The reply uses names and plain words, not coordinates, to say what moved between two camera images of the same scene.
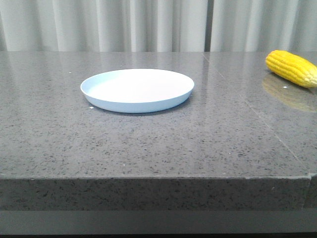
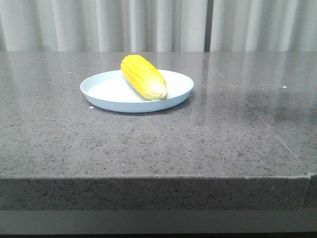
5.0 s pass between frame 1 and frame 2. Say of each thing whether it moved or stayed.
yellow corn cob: moved
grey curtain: stayed
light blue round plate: stayed
